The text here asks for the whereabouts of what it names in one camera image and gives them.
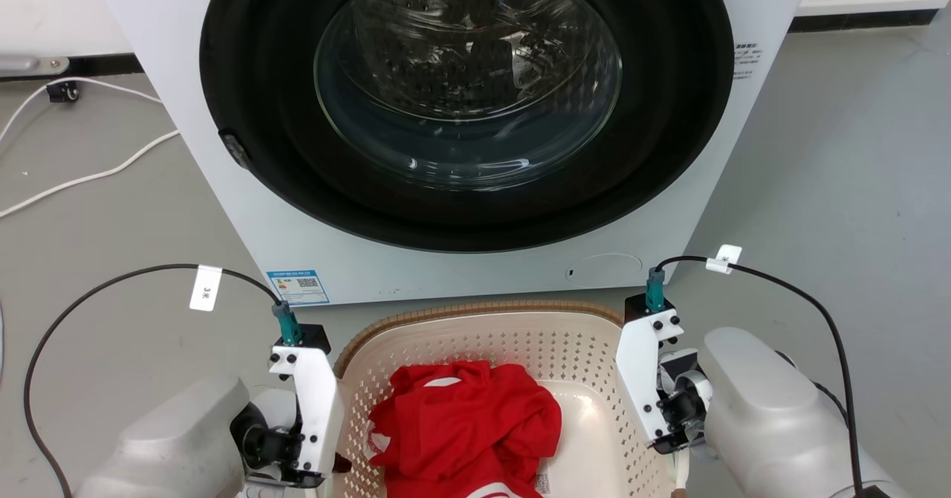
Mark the white paper label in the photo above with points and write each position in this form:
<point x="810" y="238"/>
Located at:
<point x="542" y="483"/>

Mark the red garment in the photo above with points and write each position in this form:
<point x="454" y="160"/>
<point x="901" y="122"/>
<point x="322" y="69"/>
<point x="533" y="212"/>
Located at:
<point x="461" y="424"/>

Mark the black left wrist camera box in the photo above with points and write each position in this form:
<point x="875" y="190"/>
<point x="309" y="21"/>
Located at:
<point x="315" y="337"/>

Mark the round white filter cover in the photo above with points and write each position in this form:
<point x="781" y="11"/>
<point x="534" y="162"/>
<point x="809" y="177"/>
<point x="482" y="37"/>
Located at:
<point x="605" y="267"/>

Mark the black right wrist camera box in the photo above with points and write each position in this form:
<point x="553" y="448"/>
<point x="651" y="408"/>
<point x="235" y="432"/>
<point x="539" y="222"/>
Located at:
<point x="636" y="308"/>

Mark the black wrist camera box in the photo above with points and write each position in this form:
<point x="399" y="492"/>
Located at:
<point x="315" y="337"/>
<point x="636" y="308"/>

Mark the small black caster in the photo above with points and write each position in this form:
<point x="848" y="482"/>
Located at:
<point x="62" y="91"/>

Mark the blue energy label sticker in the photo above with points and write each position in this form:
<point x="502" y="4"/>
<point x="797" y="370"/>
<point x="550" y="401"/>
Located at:
<point x="297" y="287"/>

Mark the white tag with print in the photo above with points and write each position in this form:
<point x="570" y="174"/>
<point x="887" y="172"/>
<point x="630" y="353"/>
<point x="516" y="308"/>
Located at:
<point x="206" y="288"/>

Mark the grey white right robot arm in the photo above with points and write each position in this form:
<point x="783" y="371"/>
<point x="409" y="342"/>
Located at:
<point x="765" y="401"/>

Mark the black round washer door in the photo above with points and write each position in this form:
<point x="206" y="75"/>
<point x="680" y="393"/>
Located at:
<point x="275" y="74"/>

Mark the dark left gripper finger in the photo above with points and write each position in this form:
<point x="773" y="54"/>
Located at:
<point x="342" y="464"/>

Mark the grey metal floor bracket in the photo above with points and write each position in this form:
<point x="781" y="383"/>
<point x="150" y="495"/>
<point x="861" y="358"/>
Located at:
<point x="30" y="65"/>

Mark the beige perforated laundry basket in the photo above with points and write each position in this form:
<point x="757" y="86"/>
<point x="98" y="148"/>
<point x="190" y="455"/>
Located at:
<point x="579" y="349"/>

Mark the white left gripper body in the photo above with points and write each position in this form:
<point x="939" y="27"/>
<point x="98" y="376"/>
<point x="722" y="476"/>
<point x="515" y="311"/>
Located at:
<point x="319" y="409"/>

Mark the white front-load washing machine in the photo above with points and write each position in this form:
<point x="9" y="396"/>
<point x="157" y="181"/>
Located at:
<point x="186" y="111"/>

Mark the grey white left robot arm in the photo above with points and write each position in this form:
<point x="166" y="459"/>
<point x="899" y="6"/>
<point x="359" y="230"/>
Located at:
<point x="171" y="438"/>

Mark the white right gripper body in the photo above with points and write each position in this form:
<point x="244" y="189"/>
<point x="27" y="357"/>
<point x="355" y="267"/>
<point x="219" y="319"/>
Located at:
<point x="637" y="364"/>

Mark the black text label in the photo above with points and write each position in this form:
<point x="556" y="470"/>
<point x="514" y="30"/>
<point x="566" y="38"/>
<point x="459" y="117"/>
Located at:
<point x="746" y="59"/>

